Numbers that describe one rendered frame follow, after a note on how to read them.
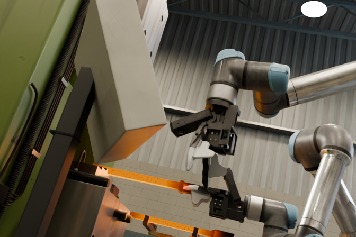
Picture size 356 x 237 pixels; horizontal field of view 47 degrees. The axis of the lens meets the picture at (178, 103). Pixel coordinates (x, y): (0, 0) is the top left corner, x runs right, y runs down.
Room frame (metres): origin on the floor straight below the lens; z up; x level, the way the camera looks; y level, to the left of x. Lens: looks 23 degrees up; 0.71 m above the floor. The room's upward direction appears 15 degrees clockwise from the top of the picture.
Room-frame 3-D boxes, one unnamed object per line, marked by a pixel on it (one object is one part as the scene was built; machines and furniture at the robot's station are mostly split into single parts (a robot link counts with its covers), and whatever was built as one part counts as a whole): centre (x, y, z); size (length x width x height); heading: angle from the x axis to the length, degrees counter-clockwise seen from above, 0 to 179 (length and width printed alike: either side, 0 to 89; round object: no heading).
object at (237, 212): (1.33, -0.24, 0.98); 0.12 x 0.08 x 0.09; 79
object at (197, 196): (1.33, -0.13, 0.98); 0.09 x 0.03 x 0.06; 82
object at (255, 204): (1.32, -0.32, 0.98); 0.08 x 0.05 x 0.08; 169
